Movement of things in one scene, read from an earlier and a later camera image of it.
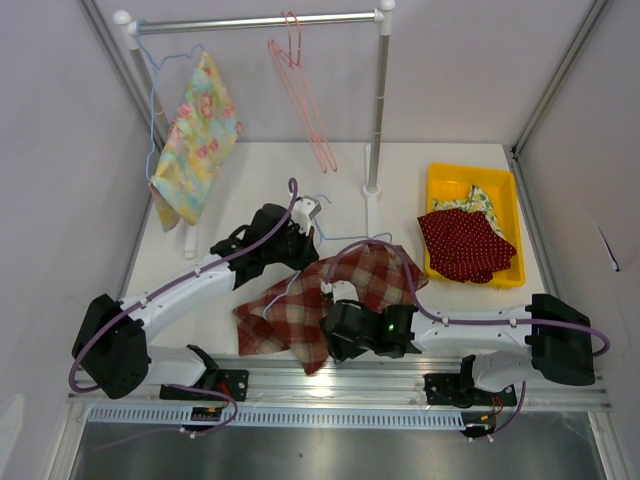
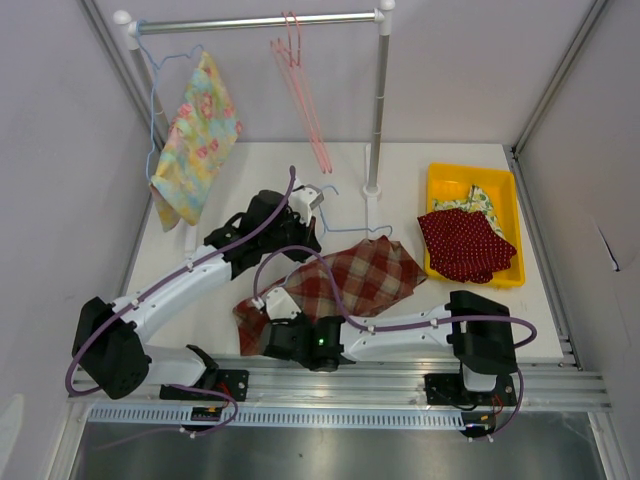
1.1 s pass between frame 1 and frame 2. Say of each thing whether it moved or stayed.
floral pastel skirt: stayed
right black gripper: moved
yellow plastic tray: stayed
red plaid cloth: stayed
